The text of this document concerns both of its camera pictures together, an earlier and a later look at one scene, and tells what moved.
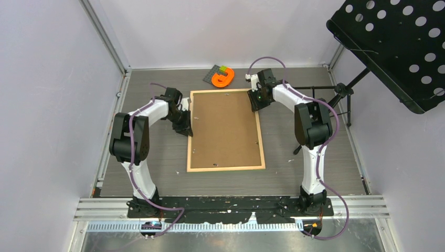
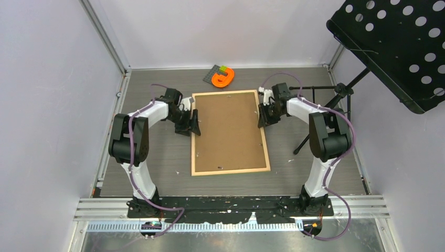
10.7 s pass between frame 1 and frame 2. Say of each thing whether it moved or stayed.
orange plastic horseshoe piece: stayed
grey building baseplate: stayed
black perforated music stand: stayed
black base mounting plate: stayed
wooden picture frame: moved
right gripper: moved
